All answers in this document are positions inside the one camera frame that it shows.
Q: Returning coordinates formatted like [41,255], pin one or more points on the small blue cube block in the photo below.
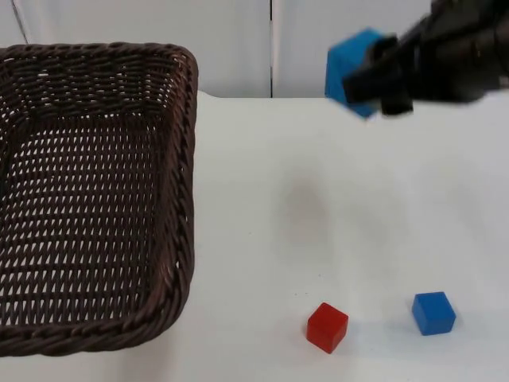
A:
[433,314]

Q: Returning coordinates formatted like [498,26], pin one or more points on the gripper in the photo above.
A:
[441,67]

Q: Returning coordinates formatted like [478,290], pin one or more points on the small red cube block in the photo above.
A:
[326,324]

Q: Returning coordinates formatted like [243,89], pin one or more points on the dark brown wicker basket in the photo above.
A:
[91,199]

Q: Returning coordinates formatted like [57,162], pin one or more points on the large blue cube block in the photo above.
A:
[342,63]

